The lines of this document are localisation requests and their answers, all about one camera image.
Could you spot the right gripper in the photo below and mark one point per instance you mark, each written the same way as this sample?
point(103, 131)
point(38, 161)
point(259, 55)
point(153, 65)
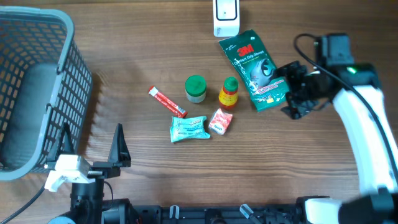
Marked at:
point(291, 71)

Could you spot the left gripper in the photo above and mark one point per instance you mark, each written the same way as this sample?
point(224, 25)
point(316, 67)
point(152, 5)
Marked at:
point(118, 155)

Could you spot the dark green box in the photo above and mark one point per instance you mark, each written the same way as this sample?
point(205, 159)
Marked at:
point(250, 58)

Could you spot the red sauce bottle green cap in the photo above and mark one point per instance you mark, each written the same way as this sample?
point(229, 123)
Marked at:
point(228, 96)

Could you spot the red white snack packet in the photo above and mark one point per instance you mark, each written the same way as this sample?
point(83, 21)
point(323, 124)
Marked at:
point(220, 121)

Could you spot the red stick packet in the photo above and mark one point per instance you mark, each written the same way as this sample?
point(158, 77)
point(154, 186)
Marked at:
point(169, 104)

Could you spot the clear jar green lid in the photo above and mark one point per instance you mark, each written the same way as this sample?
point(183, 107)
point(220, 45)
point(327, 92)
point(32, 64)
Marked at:
point(195, 88)

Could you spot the teal tissue packet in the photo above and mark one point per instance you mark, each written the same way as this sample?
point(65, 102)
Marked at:
point(188, 128)

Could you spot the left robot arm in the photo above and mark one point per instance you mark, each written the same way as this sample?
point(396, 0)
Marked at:
point(87, 205)

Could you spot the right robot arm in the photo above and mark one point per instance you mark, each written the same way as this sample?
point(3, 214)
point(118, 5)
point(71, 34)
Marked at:
point(355, 92)

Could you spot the white barcode scanner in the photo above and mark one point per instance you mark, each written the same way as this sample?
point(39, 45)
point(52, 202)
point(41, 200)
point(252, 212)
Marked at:
point(226, 18)

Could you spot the grey plastic shopping basket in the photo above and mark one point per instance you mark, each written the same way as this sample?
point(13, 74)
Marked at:
point(45, 83)

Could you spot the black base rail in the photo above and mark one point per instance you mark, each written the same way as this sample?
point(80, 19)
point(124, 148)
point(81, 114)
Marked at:
point(269, 214)

